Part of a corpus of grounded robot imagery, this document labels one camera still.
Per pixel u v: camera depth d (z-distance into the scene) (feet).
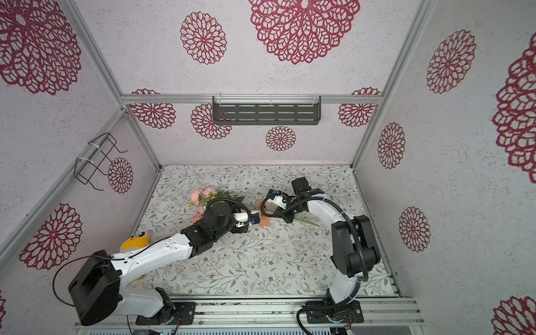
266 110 3.19
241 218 2.31
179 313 2.40
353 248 1.56
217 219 1.96
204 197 3.10
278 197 2.61
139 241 2.80
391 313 2.50
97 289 1.35
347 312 2.25
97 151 2.55
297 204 2.17
